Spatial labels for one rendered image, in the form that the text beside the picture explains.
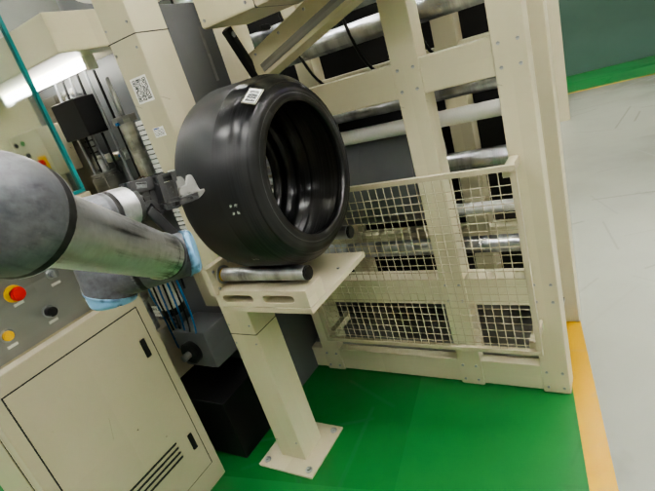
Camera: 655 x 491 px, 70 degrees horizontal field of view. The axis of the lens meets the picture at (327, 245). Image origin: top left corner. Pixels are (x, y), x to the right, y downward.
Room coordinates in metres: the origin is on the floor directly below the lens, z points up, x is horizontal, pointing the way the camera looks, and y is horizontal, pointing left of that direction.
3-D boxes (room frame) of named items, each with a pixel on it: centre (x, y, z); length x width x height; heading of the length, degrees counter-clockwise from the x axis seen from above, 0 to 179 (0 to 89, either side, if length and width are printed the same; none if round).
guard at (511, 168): (1.60, -0.24, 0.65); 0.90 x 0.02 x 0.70; 54
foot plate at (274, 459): (1.60, 0.36, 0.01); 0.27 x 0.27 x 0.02; 54
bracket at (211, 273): (1.57, 0.28, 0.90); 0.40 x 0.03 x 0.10; 144
